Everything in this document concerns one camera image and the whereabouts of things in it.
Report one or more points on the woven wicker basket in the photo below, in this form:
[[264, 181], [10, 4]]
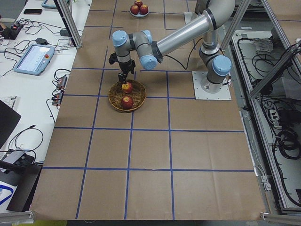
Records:
[[116, 94]]

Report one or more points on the dark red apple in basket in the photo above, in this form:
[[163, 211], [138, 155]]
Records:
[[127, 102]]

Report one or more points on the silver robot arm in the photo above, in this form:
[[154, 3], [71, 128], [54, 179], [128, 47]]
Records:
[[210, 15]]

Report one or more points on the red yellow apple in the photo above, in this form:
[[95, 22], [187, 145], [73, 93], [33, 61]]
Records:
[[127, 87]]

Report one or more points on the black smartphone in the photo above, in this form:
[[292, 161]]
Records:
[[30, 11]]

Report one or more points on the light blue plate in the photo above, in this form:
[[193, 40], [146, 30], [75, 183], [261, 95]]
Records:
[[139, 15]]

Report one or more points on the red apple on plate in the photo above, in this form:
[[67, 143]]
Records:
[[144, 9], [138, 3], [134, 9]]

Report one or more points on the blue teach pendant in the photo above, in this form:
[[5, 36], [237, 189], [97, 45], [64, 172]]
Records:
[[35, 59]]

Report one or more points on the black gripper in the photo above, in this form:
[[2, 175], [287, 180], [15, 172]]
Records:
[[125, 67]]

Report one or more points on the aluminium frame post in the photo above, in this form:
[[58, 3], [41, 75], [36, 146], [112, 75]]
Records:
[[69, 23]]

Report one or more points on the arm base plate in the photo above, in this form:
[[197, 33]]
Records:
[[204, 90]]

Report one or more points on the white keyboard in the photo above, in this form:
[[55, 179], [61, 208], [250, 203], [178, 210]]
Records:
[[11, 101]]

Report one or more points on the black power adapter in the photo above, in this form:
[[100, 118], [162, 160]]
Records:
[[41, 41]]

